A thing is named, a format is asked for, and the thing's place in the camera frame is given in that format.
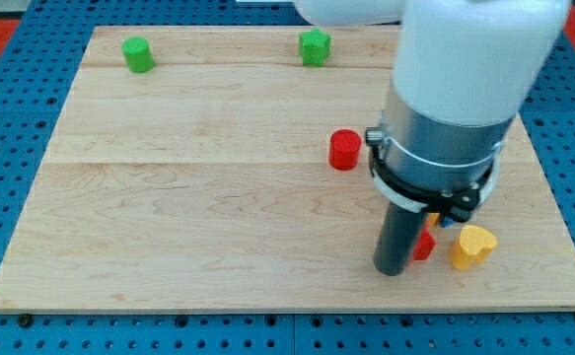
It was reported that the green star block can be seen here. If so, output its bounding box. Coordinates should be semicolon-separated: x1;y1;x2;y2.
299;28;331;67

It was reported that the blue cube block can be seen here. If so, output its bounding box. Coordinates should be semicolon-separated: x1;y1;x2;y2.
439;217;455;228

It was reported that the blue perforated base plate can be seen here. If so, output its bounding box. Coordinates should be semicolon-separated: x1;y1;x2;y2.
0;0;575;354

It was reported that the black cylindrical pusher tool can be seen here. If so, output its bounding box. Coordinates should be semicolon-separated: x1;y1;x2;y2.
373;202;427;276

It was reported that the wooden board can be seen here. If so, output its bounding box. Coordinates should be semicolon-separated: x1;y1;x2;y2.
0;26;575;315

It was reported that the yellow heart block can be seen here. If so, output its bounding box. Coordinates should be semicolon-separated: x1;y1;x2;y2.
450;225;498;270

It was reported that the red cylinder block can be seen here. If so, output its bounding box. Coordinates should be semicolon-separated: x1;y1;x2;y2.
327;129;362;171

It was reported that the green cylinder block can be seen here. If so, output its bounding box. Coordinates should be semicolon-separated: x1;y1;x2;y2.
121;36;155;73

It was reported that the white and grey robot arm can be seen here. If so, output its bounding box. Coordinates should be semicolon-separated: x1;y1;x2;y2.
295;0;570;222

